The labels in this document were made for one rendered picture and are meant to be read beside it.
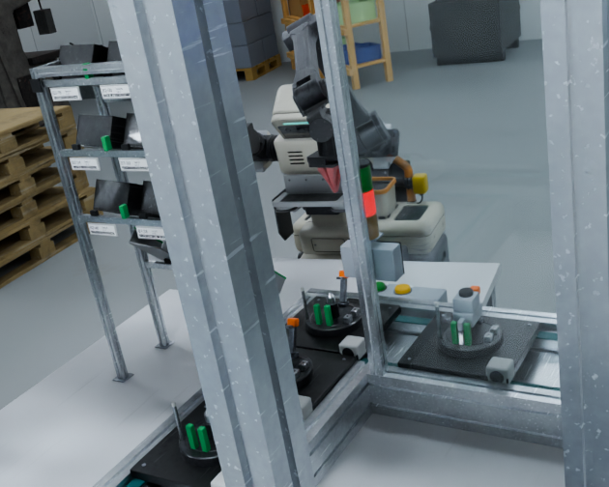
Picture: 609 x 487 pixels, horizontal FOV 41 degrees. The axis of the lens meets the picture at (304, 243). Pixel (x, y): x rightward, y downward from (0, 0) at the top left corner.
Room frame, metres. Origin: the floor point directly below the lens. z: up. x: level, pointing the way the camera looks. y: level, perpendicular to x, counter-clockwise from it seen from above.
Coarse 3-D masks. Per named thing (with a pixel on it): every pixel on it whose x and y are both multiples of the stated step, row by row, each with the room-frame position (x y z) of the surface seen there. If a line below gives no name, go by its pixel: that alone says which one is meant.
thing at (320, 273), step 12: (276, 264) 2.42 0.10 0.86; (288, 264) 2.40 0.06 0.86; (300, 264) 2.39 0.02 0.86; (312, 264) 2.37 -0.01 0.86; (324, 264) 2.35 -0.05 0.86; (336, 264) 2.34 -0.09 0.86; (288, 276) 2.30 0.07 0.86; (300, 276) 2.29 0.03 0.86; (312, 276) 2.27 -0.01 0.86; (324, 276) 2.26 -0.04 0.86; (288, 288) 2.22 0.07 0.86; (300, 288) 2.21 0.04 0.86; (324, 288) 2.18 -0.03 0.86; (336, 288) 2.16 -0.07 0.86; (348, 288) 2.15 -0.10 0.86; (288, 300) 2.14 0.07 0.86
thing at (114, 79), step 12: (48, 84) 1.83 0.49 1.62; (60, 84) 1.81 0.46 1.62; (72, 84) 1.79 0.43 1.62; (84, 84) 1.77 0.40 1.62; (96, 84) 1.75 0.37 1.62; (72, 156) 1.82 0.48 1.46; (84, 156) 1.80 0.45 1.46; (96, 156) 1.78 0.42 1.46; (108, 156) 1.76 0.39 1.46; (120, 156) 1.74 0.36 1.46; (132, 156) 1.72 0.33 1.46; (144, 156) 1.70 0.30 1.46; (84, 216) 1.83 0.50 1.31; (96, 216) 1.81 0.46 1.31; (108, 216) 1.79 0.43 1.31; (120, 216) 1.78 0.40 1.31; (132, 216) 1.76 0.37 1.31
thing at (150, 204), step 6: (144, 186) 1.82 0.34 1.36; (150, 186) 1.81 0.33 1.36; (144, 192) 1.82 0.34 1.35; (150, 192) 1.80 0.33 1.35; (144, 198) 1.81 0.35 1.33; (150, 198) 1.80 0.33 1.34; (144, 204) 1.81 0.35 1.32; (150, 204) 1.79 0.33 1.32; (156, 204) 1.78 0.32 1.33; (144, 210) 1.80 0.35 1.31; (150, 210) 1.79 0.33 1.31; (156, 210) 1.77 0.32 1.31
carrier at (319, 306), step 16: (304, 304) 1.74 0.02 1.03; (320, 304) 1.85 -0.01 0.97; (336, 304) 1.73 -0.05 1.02; (352, 304) 1.78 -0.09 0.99; (304, 320) 1.74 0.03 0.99; (320, 320) 1.71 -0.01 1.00; (336, 320) 1.71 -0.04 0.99; (352, 320) 1.70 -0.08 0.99; (288, 336) 1.71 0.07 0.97; (304, 336) 1.70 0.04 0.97; (320, 336) 1.68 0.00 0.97; (336, 336) 1.67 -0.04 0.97; (352, 336) 1.62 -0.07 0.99; (336, 352) 1.60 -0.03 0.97; (352, 352) 1.58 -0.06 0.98
